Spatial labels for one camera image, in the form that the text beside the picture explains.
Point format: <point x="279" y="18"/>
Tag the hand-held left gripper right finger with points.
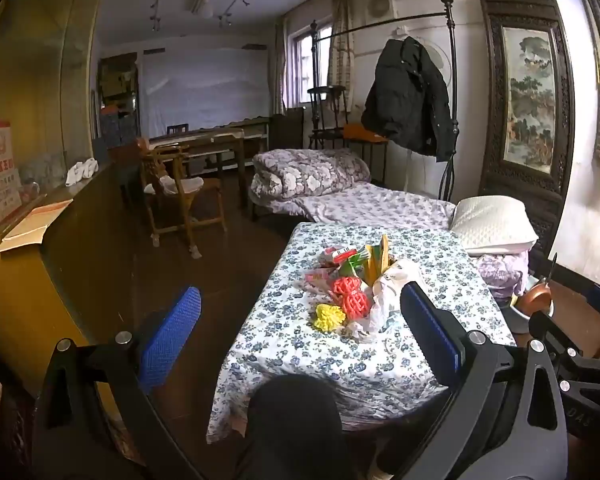
<point x="427" y="325"/>

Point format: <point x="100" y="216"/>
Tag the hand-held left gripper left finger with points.
<point x="172" y="330"/>

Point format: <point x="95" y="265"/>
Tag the white plastic bag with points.
<point x="387" y="290"/>

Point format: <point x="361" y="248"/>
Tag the red foam net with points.
<point x="345" y="287"/>
<point x="356" y="305"/>

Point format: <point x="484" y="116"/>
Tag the orange cardboard box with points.
<point x="380" y="260"/>

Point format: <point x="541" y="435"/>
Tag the green white wrapper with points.
<point x="352" y="266"/>

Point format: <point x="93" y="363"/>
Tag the yellow foam net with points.
<point x="330" y="317"/>

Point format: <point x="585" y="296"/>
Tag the red snack packet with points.
<point x="337" y="255"/>

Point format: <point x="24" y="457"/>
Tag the pink clear wrapper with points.
<point x="317" y="277"/>

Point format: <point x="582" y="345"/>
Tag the light blue basin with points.
<point x="520" y="319"/>

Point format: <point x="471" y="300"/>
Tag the copper frying pan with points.
<point x="535" y="300"/>

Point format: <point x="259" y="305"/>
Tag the purple crumpled cloth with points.
<point x="502" y="270"/>

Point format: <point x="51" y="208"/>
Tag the white quilted pillow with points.
<point x="490" y="225"/>

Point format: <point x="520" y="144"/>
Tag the blue floral tablecloth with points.
<point x="290" y="360"/>

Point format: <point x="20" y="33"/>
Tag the yellow glass display cabinet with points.
<point x="55" y="285"/>

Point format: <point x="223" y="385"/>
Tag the purple floral bed sheet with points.
<point x="380" y="207"/>

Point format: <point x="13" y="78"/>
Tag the dark cloth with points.
<point x="290" y="420"/>

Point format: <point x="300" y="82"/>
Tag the light wooden armchair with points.
<point x="172" y="160"/>

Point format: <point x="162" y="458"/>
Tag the cardboard sheet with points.
<point x="30" y="225"/>

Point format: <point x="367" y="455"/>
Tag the white crumpled cloth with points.
<point x="82" y="170"/>

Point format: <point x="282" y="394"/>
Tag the folded purple floral quilt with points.
<point x="305" y="172"/>

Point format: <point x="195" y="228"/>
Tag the orange board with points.
<point x="362" y="134"/>

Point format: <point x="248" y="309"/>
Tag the long wooden table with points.
<point x="250" y="125"/>

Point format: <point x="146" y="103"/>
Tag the carved wooden painted screen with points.
<point x="490" y="110"/>

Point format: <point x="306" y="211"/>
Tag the black puffer jacket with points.
<point x="405" y="100"/>

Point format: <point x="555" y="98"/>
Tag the dark low cabinet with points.
<point x="286" y="130"/>

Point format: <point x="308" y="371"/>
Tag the dark shelf cabinet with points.
<point x="117" y="85"/>

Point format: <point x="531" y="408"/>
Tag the dark spindle chair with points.
<point x="325" y="92"/>

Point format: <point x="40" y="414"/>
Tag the white standing fan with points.
<point x="443" y="60"/>

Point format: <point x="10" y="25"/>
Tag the patterned curtain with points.
<point x="279" y="60"/>
<point x="341" y="35"/>

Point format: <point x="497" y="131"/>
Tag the window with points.
<point x="305" y="60"/>

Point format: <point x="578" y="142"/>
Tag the red wall poster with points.
<point x="2" y="170"/>

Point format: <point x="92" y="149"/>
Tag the white plastic wall sheet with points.
<point x="205" y="85"/>

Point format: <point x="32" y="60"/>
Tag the black metal canopy frame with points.
<point x="445" y="15"/>

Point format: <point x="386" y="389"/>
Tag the round wall vent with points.
<point x="379" y="5"/>

